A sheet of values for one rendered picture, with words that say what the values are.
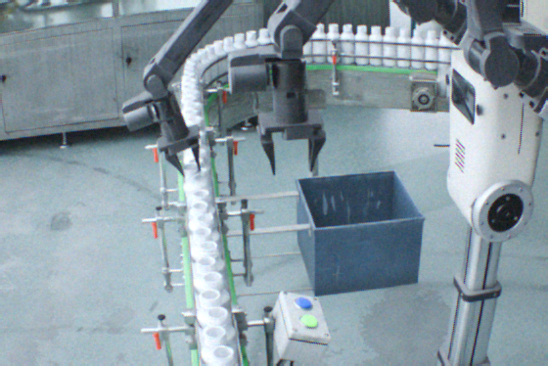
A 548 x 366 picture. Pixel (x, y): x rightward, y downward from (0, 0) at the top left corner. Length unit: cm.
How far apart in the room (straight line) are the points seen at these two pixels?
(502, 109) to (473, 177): 18
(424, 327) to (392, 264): 113
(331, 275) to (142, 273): 169
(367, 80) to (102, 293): 155
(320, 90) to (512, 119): 175
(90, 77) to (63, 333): 213
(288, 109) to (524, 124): 55
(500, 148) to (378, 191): 88
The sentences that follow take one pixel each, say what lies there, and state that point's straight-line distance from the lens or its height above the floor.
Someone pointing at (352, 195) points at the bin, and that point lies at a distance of 236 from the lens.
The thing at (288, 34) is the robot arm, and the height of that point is 165.
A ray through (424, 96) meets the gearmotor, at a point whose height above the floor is 93.
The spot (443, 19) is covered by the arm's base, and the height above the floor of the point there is 155.
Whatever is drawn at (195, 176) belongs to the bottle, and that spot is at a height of 119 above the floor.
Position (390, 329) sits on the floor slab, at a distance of 323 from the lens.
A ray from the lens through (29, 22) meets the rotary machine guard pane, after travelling 492.
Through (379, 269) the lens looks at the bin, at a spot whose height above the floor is 80.
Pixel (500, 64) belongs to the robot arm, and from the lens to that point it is 131.
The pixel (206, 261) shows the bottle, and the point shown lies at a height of 115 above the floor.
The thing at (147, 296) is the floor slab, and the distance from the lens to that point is 350.
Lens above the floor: 196
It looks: 26 degrees down
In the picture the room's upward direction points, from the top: 2 degrees counter-clockwise
